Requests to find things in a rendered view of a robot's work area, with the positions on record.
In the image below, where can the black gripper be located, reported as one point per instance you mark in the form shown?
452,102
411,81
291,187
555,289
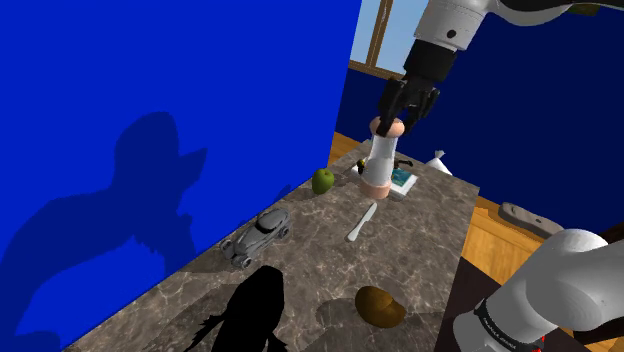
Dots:
429,61

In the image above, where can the white wooden pepper mill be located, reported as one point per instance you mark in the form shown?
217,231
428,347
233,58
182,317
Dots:
380,163

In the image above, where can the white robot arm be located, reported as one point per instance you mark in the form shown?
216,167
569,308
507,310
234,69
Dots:
560,287

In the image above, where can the white crumpled bag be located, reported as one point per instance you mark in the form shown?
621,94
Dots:
438,163

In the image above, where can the white book with teal cover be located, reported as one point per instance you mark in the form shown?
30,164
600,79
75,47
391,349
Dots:
403,180

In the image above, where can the wooden framed window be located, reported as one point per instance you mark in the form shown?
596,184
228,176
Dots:
375,34

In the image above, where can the small black and yellow object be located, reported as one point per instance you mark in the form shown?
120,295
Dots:
360,166

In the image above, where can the green apple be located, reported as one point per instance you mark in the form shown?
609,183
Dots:
322,181

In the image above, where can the white knife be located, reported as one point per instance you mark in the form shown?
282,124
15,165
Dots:
362,223

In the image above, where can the grey flat oval object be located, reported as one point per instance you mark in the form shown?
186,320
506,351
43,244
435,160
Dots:
529,220

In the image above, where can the grey toy car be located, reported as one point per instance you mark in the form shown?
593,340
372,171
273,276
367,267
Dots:
256,237

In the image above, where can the black figure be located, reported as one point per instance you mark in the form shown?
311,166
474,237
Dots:
253,312

